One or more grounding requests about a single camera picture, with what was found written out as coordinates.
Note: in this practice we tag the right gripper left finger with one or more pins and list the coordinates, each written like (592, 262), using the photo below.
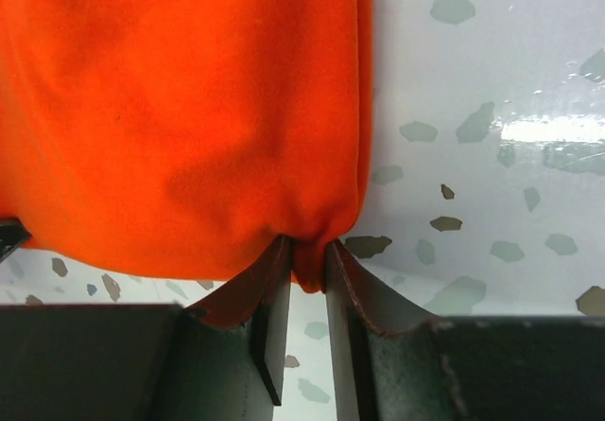
(220, 359)

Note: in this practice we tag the orange t shirt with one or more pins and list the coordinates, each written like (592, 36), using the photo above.
(178, 138)

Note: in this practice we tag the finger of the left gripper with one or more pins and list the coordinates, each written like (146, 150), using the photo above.
(13, 234)

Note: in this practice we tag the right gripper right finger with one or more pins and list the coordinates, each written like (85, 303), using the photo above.
(394, 360)

